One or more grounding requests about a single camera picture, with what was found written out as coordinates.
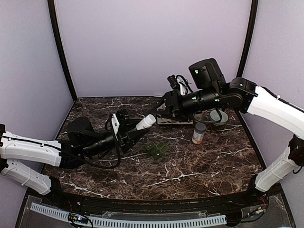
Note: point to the large grey-capped pill bottle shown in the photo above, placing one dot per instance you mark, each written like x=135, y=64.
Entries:
x=198, y=133

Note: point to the left black frame post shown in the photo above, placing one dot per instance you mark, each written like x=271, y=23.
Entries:
x=60, y=49

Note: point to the small white pill bottle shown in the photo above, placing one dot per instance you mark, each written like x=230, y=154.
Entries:
x=146, y=122

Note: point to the black front rail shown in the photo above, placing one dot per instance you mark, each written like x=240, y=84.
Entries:
x=96, y=205

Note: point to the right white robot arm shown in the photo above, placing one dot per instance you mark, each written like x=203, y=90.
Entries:
x=275, y=122

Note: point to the green weekly pill organizer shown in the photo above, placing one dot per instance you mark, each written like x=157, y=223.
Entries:
x=156, y=150

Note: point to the black frame post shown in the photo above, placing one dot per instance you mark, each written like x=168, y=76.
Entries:
x=60, y=49
x=248, y=37

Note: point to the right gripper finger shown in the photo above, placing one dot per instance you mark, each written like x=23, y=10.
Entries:
x=165, y=104
x=172, y=119

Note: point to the celadon bowl on table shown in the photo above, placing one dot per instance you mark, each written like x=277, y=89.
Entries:
x=216, y=118

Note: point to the floral square ceramic plate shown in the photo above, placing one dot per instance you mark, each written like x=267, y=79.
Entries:
x=169, y=123

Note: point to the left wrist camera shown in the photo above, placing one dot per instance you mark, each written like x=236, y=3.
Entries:
x=120, y=121

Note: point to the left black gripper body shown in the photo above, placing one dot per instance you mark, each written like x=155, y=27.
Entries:
x=93, y=149

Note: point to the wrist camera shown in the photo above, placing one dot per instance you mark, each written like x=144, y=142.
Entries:
x=179, y=83
x=120, y=121

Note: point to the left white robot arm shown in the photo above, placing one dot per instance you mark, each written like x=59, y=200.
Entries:
x=65, y=154

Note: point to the right black frame post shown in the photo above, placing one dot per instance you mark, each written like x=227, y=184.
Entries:
x=248, y=37

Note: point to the cream ceramic mug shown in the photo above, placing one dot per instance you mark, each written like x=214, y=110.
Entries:
x=201, y=117

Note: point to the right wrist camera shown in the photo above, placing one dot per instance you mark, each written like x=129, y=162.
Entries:
x=179, y=83

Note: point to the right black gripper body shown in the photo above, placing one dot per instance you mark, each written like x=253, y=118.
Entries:
x=205, y=99

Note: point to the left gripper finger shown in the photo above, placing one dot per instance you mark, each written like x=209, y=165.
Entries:
x=135, y=136
x=129, y=123

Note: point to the white slotted cable duct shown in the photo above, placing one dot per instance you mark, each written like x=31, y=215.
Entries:
x=130, y=220

